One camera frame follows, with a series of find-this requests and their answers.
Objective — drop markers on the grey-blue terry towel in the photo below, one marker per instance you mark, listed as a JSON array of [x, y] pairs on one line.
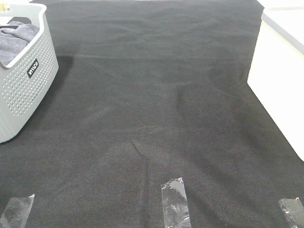
[[14, 37]]

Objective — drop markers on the black table cloth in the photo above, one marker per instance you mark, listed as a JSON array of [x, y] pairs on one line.
[[148, 91]]

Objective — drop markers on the middle clear tape strip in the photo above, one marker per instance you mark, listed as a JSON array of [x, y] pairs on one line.
[[175, 204]]

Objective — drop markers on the clear tape strip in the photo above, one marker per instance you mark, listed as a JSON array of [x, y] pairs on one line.
[[16, 212], [175, 204], [293, 211]]

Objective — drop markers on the white slatted storage box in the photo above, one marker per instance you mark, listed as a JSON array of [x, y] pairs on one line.
[[276, 74]]

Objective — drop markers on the grey perforated laundry basket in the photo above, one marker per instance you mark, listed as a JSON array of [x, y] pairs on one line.
[[25, 80]]

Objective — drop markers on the right clear tape strip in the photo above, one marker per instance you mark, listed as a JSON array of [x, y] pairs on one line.
[[293, 211]]

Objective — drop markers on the left clear tape strip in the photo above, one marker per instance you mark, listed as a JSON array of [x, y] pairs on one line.
[[16, 212]]

